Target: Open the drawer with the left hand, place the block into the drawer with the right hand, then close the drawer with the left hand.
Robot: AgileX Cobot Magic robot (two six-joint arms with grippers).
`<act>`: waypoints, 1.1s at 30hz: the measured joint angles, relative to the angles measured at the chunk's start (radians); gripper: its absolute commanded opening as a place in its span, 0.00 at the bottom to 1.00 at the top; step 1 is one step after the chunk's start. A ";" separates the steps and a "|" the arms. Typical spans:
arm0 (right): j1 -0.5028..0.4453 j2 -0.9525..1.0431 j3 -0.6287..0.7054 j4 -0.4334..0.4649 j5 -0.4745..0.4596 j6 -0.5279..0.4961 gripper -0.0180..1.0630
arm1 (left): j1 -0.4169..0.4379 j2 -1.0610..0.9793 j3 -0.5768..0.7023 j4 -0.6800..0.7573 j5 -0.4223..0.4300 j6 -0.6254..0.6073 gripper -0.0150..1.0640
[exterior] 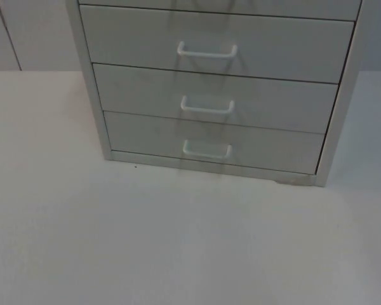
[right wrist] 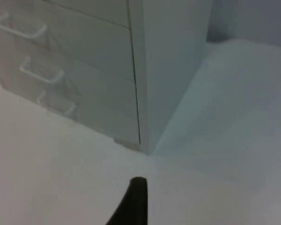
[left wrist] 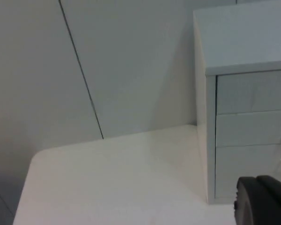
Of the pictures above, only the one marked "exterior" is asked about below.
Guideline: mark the small grey chest of drawers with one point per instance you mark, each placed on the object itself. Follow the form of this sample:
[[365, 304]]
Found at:
[[216, 82]]

